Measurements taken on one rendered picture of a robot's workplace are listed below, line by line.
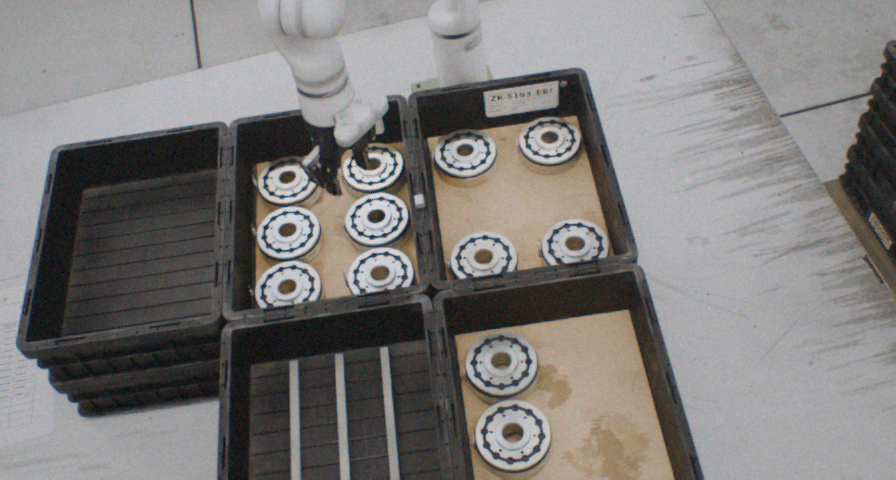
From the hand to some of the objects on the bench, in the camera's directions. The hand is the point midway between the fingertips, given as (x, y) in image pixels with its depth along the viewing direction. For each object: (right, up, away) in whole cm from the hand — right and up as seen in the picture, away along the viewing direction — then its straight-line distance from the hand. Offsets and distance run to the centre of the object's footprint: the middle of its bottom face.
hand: (347, 173), depth 140 cm
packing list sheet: (-64, -31, +22) cm, 74 cm away
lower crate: (-32, -21, +26) cm, 46 cm away
